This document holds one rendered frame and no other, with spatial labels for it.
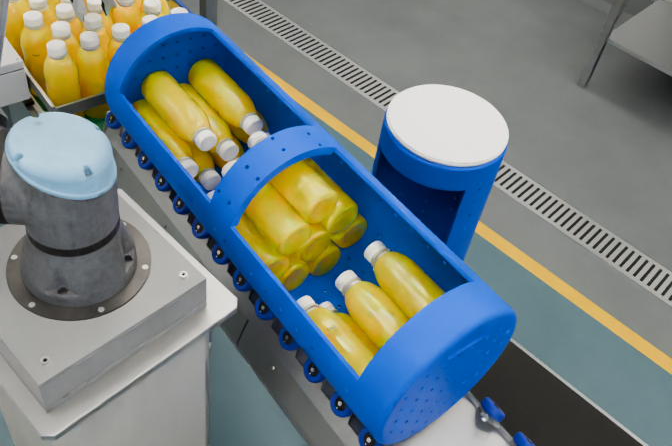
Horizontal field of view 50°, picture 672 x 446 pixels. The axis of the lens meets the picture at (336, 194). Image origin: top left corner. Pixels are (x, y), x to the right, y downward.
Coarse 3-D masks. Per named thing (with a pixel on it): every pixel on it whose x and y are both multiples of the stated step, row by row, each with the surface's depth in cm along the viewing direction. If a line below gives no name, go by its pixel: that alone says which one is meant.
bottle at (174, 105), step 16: (144, 80) 144; (160, 80) 142; (144, 96) 145; (160, 96) 141; (176, 96) 140; (160, 112) 141; (176, 112) 138; (192, 112) 137; (176, 128) 138; (192, 128) 136; (208, 128) 137
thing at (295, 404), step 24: (120, 168) 161; (144, 192) 156; (192, 216) 148; (240, 312) 137; (240, 336) 138; (264, 360) 133; (264, 384) 152; (288, 384) 129; (288, 408) 130; (312, 408) 125; (456, 408) 125; (312, 432) 126; (432, 432) 121; (456, 432) 122; (480, 432) 122
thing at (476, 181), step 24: (384, 120) 163; (384, 144) 163; (384, 168) 186; (408, 168) 158; (432, 168) 155; (456, 168) 154; (480, 168) 156; (408, 192) 198; (432, 192) 196; (456, 192) 191; (480, 192) 163; (432, 216) 202; (456, 216) 165; (480, 216) 176; (456, 240) 172
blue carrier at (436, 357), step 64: (128, 64) 139; (192, 64) 155; (256, 64) 144; (128, 128) 143; (320, 128) 130; (192, 192) 127; (256, 192) 119; (384, 192) 119; (256, 256) 117; (448, 256) 111; (448, 320) 100; (512, 320) 110; (384, 384) 100; (448, 384) 110
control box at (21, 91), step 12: (12, 48) 151; (12, 60) 149; (0, 72) 148; (12, 72) 150; (24, 72) 151; (0, 84) 149; (12, 84) 151; (24, 84) 153; (0, 96) 151; (12, 96) 153; (24, 96) 155
